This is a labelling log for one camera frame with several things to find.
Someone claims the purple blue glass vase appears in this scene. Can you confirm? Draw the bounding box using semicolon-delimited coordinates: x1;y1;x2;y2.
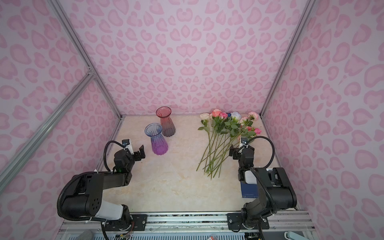
145;123;169;156

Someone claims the hot pink rose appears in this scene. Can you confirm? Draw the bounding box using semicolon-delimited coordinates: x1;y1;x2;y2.
204;127;261;179

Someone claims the magenta pink rose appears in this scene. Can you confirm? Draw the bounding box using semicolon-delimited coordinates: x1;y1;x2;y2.
208;112;228;178

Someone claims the pink white rose with bud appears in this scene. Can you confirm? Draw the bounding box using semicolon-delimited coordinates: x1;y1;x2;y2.
215;111;260;178

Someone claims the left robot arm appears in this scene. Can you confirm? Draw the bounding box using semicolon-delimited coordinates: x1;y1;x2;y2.
57;146;146;231

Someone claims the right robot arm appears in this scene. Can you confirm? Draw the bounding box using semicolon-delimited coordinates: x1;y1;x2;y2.
227;146;297;232

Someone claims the red grey glass vase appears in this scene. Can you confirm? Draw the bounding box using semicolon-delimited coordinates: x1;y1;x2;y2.
156;107;176;137

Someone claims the coral pink rose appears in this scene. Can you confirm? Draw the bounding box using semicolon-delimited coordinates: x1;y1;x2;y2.
203;109;222;175

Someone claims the blue booklet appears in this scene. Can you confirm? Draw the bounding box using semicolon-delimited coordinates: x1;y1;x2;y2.
241;180;259;199

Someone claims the cream rose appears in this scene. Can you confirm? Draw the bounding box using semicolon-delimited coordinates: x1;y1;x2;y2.
197;113;211;170

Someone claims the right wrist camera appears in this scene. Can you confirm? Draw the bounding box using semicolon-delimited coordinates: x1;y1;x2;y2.
239;137;249;149

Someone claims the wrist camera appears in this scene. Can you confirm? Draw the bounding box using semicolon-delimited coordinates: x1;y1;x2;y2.
239;137;249;149
122;139;134;155

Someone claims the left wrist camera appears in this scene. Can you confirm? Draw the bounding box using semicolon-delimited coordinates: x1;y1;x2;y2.
122;139;134;155

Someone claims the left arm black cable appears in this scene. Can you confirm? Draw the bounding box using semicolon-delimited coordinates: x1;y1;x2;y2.
103;140;127;172

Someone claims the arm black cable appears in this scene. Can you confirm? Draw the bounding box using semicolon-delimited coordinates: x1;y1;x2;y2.
247;135;276;169
103;140;127;172

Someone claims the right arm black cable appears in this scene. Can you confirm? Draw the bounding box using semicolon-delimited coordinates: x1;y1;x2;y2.
247;135;276;169

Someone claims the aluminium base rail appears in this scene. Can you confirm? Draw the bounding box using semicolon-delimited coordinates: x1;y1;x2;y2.
56;209;320;240

